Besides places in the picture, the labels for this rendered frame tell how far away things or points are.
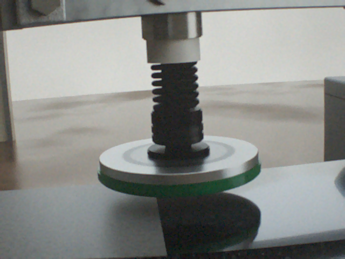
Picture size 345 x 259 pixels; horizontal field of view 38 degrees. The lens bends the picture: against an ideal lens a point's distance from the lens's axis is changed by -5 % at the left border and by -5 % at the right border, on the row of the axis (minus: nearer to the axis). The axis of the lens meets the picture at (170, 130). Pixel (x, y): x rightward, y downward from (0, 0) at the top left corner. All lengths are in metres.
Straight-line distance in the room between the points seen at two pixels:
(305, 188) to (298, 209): 0.08
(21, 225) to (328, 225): 0.36
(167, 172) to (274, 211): 0.14
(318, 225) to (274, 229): 0.05
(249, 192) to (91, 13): 0.32
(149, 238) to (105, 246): 0.05
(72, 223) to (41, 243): 0.07
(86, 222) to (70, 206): 0.07
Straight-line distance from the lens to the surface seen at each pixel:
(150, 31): 0.65
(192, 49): 0.66
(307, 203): 0.66
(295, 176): 0.78
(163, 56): 0.65
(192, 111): 0.67
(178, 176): 0.60
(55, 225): 0.63
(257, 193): 0.70
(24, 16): 0.52
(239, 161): 0.64
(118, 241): 0.57
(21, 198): 0.75
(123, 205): 0.68
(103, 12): 0.57
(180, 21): 0.64
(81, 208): 0.69
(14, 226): 0.65
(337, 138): 1.86
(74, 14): 0.56
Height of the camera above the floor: 1.04
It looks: 11 degrees down
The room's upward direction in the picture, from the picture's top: 3 degrees counter-clockwise
